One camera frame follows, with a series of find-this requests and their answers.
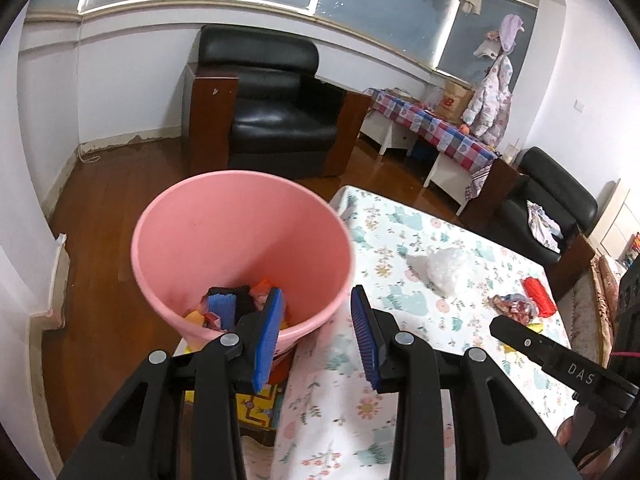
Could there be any red foam fruit net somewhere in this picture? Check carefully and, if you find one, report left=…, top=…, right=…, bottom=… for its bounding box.
left=522, top=276, right=558, bottom=318

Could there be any colourful snack wrapper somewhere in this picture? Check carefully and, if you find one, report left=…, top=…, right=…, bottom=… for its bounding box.
left=489, top=294, right=538, bottom=325

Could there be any blue wrapper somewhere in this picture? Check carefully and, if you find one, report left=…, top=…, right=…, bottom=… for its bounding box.
left=205, top=294, right=236, bottom=330

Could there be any clear plastic bag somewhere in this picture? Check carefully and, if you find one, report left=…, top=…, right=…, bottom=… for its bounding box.
left=406, top=247, right=474, bottom=298

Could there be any pink plastic trash bucket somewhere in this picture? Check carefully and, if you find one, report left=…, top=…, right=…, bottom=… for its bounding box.
left=130, top=170, right=355, bottom=353

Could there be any floral bear bed sheet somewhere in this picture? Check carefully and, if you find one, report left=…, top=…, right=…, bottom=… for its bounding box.
left=243, top=186, right=574, bottom=479

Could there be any black leather armchair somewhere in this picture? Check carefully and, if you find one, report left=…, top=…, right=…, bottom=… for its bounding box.
left=182, top=24, right=370, bottom=180
left=460, top=146, right=598, bottom=300

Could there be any white table checkered cloth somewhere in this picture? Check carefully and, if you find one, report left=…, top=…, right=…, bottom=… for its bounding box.
left=360, top=88, right=497, bottom=209

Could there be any hanging child's floral jacket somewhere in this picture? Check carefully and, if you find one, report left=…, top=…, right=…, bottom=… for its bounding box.
left=461, top=14, right=524, bottom=150

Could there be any brown paper bag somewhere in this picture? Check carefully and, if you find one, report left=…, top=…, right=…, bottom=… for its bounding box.
left=435, top=80, right=474, bottom=124

